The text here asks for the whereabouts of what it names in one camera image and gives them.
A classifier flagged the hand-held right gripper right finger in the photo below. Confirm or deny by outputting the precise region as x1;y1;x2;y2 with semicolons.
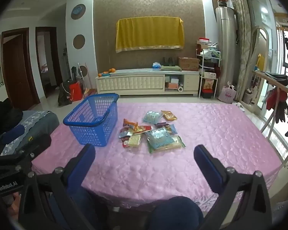
193;145;273;230

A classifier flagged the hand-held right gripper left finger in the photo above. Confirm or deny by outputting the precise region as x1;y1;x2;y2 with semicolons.
18;144;96;230

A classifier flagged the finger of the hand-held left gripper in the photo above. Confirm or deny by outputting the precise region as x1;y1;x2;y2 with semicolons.
0;134;52;173
0;125;26;147

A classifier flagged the blue plastic basket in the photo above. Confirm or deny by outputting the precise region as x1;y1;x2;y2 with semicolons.
63;93;120;147

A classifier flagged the clear cracker packet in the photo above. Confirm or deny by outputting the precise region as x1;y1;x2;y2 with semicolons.
147;135;186;154

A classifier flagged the clear nut snack packet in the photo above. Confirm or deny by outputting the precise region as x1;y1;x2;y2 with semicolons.
119;128;135;139

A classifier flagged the yellow cake packet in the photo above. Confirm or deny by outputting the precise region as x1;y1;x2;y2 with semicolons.
127;134;142;148

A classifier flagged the green pastry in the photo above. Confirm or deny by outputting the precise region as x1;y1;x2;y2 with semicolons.
146;128;174;149

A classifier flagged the orange snack bar packet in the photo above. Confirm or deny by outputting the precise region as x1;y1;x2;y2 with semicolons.
123;118;140;131

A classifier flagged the small yellow orange snack packet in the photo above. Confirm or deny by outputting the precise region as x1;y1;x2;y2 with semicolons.
161;110;177;121

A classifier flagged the red yellow snack bag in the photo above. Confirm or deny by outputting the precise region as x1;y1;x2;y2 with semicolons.
133;125;154;135

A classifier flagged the small light blue snack packet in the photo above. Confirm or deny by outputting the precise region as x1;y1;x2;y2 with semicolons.
143;111;163;125

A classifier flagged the person's left hand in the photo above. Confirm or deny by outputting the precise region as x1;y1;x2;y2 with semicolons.
11;193;23;212

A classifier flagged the pink tablecloth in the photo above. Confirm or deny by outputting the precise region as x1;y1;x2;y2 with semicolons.
30;102;282;209

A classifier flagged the black bag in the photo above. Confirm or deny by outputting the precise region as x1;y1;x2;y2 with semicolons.
58;80;74;107

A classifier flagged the person's right leg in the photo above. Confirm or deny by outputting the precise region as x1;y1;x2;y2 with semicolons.
144;196;204;230

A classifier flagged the brown wooden door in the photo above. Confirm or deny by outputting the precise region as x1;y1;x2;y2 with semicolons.
1;27;41;109

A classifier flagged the broom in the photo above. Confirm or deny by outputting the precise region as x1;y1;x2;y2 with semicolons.
85;62;96;97

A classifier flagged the pink bag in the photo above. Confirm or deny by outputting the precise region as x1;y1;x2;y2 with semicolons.
218;81;237;103

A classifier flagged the grey small bin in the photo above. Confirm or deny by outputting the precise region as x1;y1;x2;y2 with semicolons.
243;90;255;104

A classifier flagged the orange printed snack bag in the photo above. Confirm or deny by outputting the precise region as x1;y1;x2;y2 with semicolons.
203;79;216;90

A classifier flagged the white metal rack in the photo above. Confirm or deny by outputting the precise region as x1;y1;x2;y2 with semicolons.
197;49;222;99

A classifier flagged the cream television cabinet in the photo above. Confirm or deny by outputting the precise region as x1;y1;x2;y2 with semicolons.
95;68;200;96

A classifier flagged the brown framed doorway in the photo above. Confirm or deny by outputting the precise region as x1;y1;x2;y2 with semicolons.
36;26;63;99

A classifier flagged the black hanging garment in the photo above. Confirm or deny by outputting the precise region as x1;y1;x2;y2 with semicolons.
275;101;288;122

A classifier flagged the red garment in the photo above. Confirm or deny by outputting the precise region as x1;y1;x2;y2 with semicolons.
266;89;288;112

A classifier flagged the green folded cloth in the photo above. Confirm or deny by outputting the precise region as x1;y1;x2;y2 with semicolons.
161;65;182;72

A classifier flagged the brown cardboard box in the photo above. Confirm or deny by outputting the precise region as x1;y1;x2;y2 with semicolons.
178;57;199;71

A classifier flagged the wooden clothes drying rack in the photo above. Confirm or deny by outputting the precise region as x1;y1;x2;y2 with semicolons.
252;70;288;168

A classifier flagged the black router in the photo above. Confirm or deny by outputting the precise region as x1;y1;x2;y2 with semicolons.
163;57;178;66

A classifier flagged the silver tower air conditioner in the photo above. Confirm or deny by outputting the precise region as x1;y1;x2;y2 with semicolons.
215;7;238;101

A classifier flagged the red white box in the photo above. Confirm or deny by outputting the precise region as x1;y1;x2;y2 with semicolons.
196;37;212;49

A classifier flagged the arched standing mirror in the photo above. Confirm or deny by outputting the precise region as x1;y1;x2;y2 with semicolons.
245;26;270;111

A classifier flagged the patterned beige curtain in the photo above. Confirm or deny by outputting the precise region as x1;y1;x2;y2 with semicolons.
228;0;255;101

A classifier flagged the yellow cloth cover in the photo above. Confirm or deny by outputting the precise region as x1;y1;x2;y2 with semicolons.
115;17;185;53

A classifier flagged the glass balcony door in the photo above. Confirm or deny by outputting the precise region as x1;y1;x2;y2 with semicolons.
246;0;279;115

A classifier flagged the mop with metal handle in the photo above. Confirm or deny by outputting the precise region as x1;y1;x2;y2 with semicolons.
77;62;87;94

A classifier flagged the round wall clock plaque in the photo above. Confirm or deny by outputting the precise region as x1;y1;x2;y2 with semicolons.
71;3;86;20

